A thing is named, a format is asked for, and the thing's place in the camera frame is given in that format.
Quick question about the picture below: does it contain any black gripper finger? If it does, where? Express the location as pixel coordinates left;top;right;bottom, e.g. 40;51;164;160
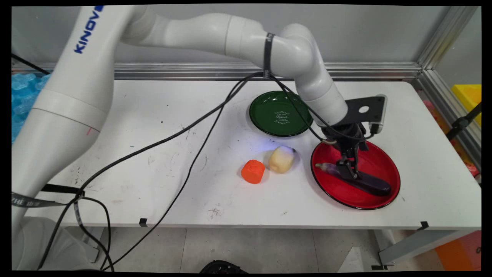
351;143;366;177
337;156;358;181

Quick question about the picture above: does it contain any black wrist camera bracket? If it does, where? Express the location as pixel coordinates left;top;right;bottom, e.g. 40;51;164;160
343;95;387;135

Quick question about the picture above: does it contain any orange box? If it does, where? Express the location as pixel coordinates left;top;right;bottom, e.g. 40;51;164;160
434;230;482;271

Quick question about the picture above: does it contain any thin black cable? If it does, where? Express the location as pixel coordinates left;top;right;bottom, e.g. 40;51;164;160
100;71;379;270

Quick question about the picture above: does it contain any black stand pole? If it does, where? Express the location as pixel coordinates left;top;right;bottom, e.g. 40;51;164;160
446;102;482;141

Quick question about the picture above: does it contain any yellow plastic box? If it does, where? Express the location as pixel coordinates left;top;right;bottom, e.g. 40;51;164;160
451;84;482;127

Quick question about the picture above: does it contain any short aluminium frame rail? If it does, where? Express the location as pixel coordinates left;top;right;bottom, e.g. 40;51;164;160
413;6;482;172

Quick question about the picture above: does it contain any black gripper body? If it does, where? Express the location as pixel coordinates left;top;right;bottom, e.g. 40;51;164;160
321;121;369;159

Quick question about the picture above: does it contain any pale yellow toy fruit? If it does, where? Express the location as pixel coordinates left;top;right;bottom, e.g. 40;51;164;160
268;145;297;174

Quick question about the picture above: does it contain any green round plate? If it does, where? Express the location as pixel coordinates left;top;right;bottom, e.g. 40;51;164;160
249;91;314;137

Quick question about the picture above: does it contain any blue bubble wrap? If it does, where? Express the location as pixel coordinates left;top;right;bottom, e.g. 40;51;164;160
12;72;52;144

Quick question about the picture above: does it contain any orange toy fruit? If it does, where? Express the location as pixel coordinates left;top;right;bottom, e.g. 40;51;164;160
241;160;266;184

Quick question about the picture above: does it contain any long aluminium frame rail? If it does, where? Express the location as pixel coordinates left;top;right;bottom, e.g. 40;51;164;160
12;62;422;81

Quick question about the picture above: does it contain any purple toy eggplant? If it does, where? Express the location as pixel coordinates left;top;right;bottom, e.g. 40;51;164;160
315;162;392;197

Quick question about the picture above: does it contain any grey table leg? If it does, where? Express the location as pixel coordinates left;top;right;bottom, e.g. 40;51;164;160
370;229;464;270

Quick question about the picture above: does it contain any black printed velcro strap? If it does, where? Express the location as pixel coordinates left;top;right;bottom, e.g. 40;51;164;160
12;184;86;209

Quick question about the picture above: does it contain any red round plate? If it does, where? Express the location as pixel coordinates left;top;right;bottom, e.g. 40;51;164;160
311;138;401;210

